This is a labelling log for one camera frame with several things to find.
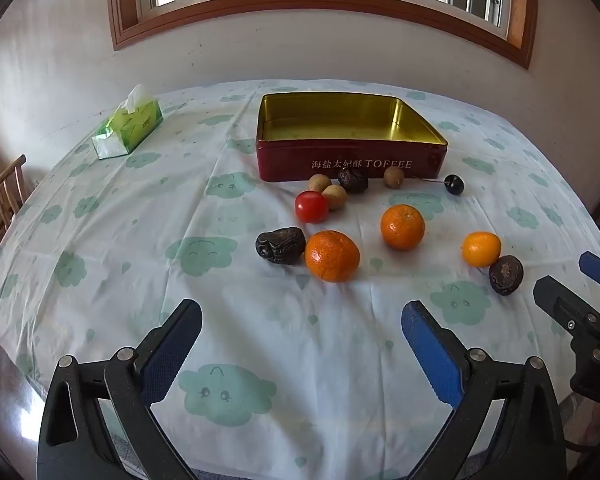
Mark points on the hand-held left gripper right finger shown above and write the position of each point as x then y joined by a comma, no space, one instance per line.
432,355

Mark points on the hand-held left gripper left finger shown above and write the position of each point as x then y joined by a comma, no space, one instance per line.
167,355

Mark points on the dark water chestnut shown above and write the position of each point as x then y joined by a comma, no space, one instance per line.
280,245
506,275
352,180

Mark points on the small light orange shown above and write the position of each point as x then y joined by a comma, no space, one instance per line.
481,249

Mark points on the medium orange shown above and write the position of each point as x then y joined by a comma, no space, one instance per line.
402,227

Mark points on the large orange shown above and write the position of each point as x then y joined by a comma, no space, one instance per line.
332,256

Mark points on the dark cherry with stem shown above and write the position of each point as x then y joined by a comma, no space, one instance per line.
454,185

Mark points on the brown longan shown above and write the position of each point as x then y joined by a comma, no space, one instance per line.
319,182
335,197
394,177

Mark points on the red cherry tomato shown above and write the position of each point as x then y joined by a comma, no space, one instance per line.
311,207

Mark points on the red and gold tin box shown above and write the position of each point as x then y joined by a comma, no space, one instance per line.
290,160

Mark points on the cloud printed white tablecloth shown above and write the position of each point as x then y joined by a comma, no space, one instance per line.
230,310

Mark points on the green tissue box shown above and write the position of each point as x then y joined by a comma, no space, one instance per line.
130,125

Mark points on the wooden chair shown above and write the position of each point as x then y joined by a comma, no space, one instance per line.
2,180

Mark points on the wooden framed window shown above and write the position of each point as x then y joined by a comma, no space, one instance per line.
130,20

